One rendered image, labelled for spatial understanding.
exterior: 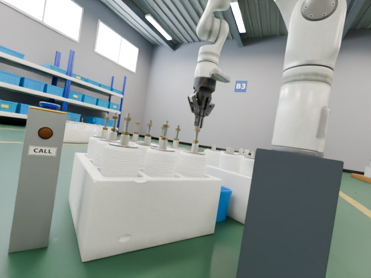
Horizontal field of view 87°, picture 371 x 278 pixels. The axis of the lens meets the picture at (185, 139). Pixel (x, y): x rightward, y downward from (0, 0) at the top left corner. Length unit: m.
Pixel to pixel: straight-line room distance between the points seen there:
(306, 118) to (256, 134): 6.37
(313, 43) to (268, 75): 6.72
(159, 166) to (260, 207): 0.28
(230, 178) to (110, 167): 0.52
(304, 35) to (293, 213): 0.34
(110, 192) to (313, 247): 0.41
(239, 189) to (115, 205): 0.51
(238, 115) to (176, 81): 2.84
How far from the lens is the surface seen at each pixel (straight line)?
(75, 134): 2.96
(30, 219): 0.57
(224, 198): 0.79
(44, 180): 0.54
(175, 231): 0.61
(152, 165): 0.56
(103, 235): 0.52
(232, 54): 7.68
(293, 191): 0.41
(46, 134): 0.52
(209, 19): 0.72
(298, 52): 0.48
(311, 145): 0.44
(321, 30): 0.49
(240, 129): 6.89
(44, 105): 0.54
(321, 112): 0.45
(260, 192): 0.42
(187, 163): 0.62
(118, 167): 0.51
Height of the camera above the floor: 0.30
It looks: 1 degrees down
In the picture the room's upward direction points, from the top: 9 degrees clockwise
